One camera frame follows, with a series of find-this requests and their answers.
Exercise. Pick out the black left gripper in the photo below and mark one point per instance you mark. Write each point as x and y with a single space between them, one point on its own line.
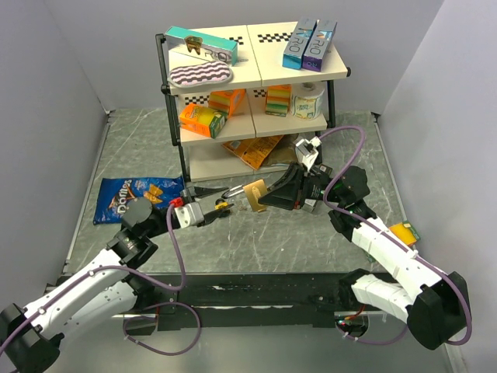
199 191

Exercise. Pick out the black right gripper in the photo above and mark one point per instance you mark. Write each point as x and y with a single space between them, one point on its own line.
282 193

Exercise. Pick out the large brass padlock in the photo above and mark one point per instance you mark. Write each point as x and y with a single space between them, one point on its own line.
251 193

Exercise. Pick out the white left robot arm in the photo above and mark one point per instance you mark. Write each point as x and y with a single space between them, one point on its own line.
111 283

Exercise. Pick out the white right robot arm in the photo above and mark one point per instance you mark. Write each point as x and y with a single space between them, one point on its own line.
433 305

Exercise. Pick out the brown seed bag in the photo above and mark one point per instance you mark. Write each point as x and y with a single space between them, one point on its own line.
283 153

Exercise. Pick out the orange snack packet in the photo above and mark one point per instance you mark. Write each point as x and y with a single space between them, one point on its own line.
254 151

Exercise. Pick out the orange sponge box front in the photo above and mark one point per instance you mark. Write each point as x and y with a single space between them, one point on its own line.
202 120

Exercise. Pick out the orange sponge box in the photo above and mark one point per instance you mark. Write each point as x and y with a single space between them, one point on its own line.
226 101
202 120

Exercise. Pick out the blue Doritos chip bag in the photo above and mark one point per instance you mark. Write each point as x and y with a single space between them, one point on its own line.
115 194

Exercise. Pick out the colourful sponge stack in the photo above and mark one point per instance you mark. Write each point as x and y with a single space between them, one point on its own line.
278 100

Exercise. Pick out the toilet paper roll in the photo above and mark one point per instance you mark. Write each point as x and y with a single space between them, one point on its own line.
306 100

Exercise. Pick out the beige three-tier shelf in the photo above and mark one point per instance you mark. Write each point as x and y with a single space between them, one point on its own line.
259 66

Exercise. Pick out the orange sponge box rear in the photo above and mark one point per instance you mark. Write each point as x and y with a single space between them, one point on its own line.
226 101

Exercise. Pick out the orange sponge pack on table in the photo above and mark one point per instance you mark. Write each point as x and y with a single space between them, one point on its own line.
405 231

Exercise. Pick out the blue toothpaste box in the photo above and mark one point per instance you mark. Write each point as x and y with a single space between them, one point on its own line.
296 46

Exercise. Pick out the purple toothpaste box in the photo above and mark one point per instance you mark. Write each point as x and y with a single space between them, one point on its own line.
318 45

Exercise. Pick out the teal toothpaste box lying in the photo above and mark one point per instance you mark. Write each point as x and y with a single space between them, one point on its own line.
201 45

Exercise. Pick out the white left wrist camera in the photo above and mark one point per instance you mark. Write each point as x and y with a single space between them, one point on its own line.
187 214

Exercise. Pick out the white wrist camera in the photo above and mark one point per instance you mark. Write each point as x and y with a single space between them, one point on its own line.
187 214
307 151

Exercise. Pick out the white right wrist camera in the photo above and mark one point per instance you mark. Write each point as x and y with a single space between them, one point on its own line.
307 151

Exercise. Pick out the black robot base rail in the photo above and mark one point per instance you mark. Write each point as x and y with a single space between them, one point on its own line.
236 300

